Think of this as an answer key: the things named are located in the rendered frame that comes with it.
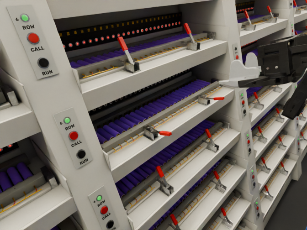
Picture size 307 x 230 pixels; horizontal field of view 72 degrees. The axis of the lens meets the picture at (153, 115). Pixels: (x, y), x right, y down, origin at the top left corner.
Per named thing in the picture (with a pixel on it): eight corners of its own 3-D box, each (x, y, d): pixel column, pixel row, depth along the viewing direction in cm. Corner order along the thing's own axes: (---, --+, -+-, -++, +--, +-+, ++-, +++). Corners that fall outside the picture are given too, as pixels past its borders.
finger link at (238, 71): (215, 63, 50) (258, 53, 44) (220, 87, 51) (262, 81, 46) (211, 65, 47) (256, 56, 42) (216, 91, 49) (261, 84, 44)
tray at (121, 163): (233, 99, 87) (236, 77, 82) (113, 185, 51) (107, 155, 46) (193, 86, 100) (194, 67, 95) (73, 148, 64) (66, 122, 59)
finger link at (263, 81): (240, 76, 48) (284, 68, 43) (241, 83, 49) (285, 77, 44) (235, 81, 45) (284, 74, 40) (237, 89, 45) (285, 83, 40)
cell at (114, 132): (108, 128, 64) (121, 137, 60) (103, 131, 63) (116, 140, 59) (107, 123, 63) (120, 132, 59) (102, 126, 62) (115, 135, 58)
